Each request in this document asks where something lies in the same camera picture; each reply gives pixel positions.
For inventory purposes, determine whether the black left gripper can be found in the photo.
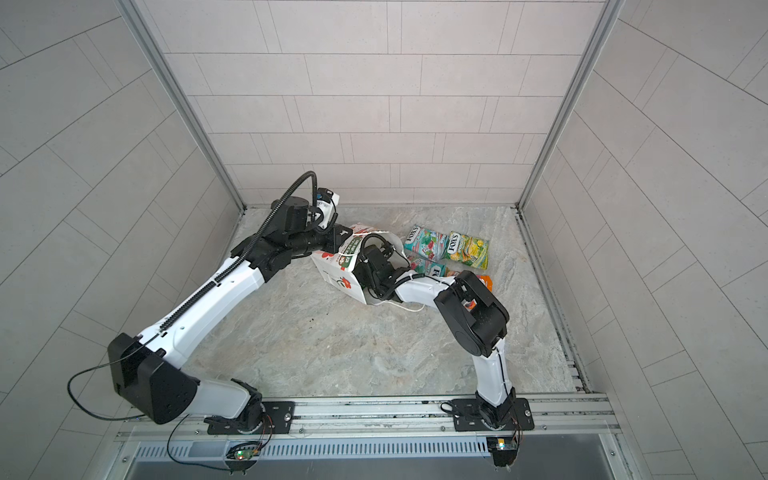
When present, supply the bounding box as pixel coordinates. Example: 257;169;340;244
284;220;354;259

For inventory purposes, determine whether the white floral paper bag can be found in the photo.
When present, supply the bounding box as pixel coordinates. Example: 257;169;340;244
311;224;434;308

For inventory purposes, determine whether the teal mint blossom candy packet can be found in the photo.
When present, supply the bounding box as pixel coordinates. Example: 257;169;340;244
404;225;448;260

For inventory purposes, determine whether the yellow-green spring tea candy packet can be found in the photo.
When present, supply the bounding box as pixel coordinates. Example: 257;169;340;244
443;231;489;270

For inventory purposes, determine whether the orange Fox's fruits candy packet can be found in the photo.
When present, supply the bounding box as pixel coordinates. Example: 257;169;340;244
449;270;493;296

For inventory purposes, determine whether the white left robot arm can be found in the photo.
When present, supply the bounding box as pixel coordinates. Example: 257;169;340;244
108;189;352;433

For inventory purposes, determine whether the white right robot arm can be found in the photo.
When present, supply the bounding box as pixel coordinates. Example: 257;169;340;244
354;245;516;430

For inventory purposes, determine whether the right circuit board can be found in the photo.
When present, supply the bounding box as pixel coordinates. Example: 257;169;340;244
486;437;520;468

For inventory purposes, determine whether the circuit board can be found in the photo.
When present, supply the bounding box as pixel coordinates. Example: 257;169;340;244
225;440;264;462
486;437;520;468

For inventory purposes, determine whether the left circuit board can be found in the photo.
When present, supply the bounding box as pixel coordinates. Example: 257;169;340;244
225;440;264;462

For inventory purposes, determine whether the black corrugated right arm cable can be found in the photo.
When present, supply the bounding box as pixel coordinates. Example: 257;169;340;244
358;232;415;301

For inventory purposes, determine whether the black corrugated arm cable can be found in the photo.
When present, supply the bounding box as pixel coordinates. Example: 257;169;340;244
358;232;415;301
158;170;319;331

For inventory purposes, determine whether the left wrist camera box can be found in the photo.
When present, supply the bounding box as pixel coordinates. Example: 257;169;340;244
315;187;340;231

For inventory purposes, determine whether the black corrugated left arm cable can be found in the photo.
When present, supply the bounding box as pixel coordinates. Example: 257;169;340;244
158;170;319;331

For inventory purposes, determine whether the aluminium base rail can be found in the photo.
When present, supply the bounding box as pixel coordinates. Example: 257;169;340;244
114;394;621;469

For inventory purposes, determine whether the aluminium corner post left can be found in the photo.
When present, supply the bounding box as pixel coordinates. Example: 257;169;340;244
115;0;247;214

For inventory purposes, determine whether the aluminium corner post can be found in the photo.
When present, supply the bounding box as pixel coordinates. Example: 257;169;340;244
115;0;247;214
517;0;623;211

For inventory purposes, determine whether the aluminium corner post right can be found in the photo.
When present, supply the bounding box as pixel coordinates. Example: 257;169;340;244
517;0;623;211

